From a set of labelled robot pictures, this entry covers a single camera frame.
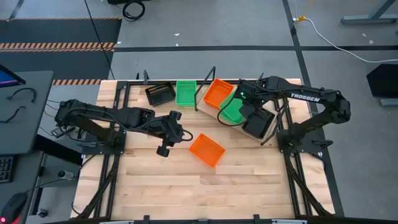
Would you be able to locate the black aluminium table frame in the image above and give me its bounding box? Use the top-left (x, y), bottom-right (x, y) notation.
top-left (73, 70), bottom-right (336, 224)

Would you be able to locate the black power adapter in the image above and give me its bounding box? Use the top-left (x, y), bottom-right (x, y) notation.
top-left (51, 126), bottom-right (68, 139)

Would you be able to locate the wooden tray base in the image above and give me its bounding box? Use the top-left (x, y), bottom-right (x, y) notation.
top-left (194, 66), bottom-right (289, 147)

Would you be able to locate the green bin in tray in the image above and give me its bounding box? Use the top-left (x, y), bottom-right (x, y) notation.
top-left (216, 93), bottom-right (250, 127)

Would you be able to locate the computer monitor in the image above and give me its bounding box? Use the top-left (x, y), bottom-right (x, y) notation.
top-left (0, 63), bottom-right (27, 89)

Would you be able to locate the grey metal table leg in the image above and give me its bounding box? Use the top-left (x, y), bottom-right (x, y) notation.
top-left (340, 0), bottom-right (398, 25)

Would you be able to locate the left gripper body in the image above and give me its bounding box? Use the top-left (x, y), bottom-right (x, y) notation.
top-left (156, 110), bottom-right (183, 158)

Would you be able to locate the black coiled cable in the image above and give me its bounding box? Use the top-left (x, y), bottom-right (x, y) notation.
top-left (122, 0), bottom-right (146, 22)

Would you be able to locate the black flat panel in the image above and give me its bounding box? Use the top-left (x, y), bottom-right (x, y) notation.
top-left (366, 63), bottom-right (398, 99)

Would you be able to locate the grey side desk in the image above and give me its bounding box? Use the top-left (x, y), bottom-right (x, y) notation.
top-left (0, 70), bottom-right (54, 156)

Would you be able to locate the black box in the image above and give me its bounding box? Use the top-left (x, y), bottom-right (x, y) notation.
top-left (107, 0), bottom-right (150, 5)

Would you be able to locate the thin black cable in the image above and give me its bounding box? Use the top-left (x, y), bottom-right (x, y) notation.
top-left (83, 0), bottom-right (116, 81)

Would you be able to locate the dark grey desk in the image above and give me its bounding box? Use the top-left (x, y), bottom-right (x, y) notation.
top-left (0, 151), bottom-right (47, 224)

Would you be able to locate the yellow cable plug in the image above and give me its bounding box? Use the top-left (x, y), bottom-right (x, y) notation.
top-left (295, 0), bottom-right (315, 22)

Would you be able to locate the black plastic basket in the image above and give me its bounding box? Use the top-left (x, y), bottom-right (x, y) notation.
top-left (241, 107), bottom-right (277, 140)
top-left (144, 81), bottom-right (177, 107)

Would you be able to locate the silver and black cylinder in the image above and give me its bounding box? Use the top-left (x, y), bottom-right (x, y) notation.
top-left (57, 170), bottom-right (75, 180)

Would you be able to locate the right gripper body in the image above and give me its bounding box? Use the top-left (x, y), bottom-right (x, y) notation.
top-left (236, 79), bottom-right (271, 108)

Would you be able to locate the white power cable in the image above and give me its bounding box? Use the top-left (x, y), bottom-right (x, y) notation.
top-left (292, 0), bottom-right (398, 64)

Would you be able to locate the backlit black keyboard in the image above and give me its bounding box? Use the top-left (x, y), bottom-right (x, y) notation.
top-left (0, 154), bottom-right (15, 184)

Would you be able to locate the left arm cable loop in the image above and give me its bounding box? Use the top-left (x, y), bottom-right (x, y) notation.
top-left (175, 129), bottom-right (194, 142)

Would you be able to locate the black hazard-striped floor mat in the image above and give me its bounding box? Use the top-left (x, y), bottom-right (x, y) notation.
top-left (0, 17), bottom-right (123, 86)

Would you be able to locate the black computer mouse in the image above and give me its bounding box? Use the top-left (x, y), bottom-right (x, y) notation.
top-left (0, 192), bottom-right (29, 224)

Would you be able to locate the orange plastic basket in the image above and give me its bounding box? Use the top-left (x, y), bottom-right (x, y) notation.
top-left (188, 133), bottom-right (226, 169)
top-left (203, 78), bottom-right (235, 110)

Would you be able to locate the black curved desk cable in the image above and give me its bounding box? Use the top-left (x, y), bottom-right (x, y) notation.
top-left (6, 87), bottom-right (37, 103)
top-left (0, 105), bottom-right (27, 124)

